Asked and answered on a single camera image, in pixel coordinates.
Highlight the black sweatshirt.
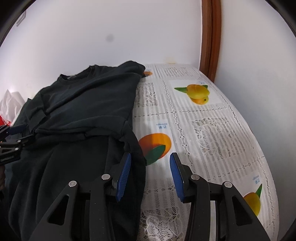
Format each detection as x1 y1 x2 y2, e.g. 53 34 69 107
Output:
1 61 147 240

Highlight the red paper gift bag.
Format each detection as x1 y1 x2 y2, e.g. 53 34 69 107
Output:
0 116 11 126

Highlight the white plastic bag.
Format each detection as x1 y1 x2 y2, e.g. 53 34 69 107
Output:
1 90 25 126

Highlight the fruit print tablecloth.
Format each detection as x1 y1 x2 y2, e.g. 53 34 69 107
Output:
133 64 279 240

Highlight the white wall switch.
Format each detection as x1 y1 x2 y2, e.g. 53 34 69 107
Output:
16 11 27 27

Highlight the brown wooden door frame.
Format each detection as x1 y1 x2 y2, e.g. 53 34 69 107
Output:
199 0 222 82

